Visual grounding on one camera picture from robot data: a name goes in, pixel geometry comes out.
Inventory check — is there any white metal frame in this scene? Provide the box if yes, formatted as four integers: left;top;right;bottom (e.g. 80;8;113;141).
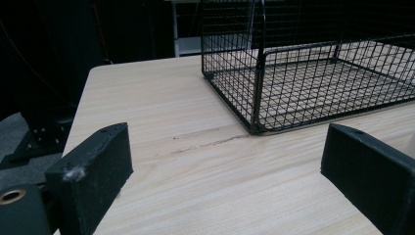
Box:
164;0;204;58

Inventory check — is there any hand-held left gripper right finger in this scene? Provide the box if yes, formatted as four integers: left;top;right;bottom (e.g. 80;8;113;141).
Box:
320;122;415;235

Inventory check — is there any black metal stand base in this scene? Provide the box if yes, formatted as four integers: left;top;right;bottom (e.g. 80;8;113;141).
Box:
0;106;76;170

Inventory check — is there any black wire basket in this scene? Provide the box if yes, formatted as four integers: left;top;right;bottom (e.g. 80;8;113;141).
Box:
200;0;415;135

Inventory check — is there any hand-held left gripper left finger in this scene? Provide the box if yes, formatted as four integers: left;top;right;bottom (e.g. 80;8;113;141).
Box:
44;121;134;235

